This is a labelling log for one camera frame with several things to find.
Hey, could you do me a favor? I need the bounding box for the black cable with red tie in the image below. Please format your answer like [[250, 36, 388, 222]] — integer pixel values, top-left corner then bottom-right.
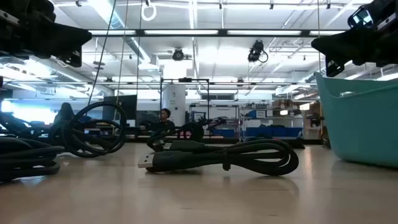
[[0, 136, 65, 184]]

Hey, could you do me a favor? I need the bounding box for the white cable loop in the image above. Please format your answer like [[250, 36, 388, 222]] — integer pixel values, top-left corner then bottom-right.
[[141, 1, 157, 22]]

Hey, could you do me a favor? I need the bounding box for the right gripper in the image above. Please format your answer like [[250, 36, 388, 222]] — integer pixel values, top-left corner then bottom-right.
[[310, 0, 398, 78]]

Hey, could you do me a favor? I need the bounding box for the thin tan hanging cable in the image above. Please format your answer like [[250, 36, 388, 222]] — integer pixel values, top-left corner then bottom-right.
[[116, 0, 129, 105]]

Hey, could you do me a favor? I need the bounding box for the metal storage shelf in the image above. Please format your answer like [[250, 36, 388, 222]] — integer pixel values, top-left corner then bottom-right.
[[239, 104, 305, 139]]

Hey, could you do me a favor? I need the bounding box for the teal plastic bin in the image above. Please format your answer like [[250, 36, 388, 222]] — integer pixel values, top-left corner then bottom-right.
[[314, 72, 398, 169]]

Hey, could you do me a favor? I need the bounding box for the person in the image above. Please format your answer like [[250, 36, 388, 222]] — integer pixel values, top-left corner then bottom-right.
[[157, 108, 176, 131], [53, 101, 76, 139]]

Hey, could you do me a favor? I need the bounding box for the black cable with purple tie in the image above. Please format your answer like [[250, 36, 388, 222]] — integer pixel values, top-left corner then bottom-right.
[[49, 101, 127, 159]]

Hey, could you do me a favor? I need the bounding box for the round black ceiling camera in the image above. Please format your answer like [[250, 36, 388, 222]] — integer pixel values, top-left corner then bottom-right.
[[172, 47, 185, 62]]

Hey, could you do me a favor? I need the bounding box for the black ceiling camera with cable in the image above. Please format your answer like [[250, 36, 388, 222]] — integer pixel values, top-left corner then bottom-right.
[[247, 39, 269, 63]]

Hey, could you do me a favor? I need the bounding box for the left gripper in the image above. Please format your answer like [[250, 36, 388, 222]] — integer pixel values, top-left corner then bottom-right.
[[0, 0, 93, 68]]

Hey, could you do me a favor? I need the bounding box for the black monitor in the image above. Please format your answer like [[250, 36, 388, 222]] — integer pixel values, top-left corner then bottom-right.
[[102, 95, 138, 129]]

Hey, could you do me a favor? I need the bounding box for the thin black hanging cable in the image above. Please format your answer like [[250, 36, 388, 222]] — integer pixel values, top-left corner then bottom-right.
[[136, 0, 143, 103]]

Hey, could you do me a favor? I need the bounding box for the white cylindrical column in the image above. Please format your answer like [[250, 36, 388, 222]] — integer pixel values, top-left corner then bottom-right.
[[162, 83, 187, 127]]

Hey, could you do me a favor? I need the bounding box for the black USB cable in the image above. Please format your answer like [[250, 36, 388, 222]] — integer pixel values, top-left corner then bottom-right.
[[146, 121, 206, 153], [137, 138, 300, 177]]

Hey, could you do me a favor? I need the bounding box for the blue storage bin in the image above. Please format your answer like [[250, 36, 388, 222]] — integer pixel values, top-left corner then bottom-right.
[[213, 128, 236, 139], [245, 126, 304, 139]]

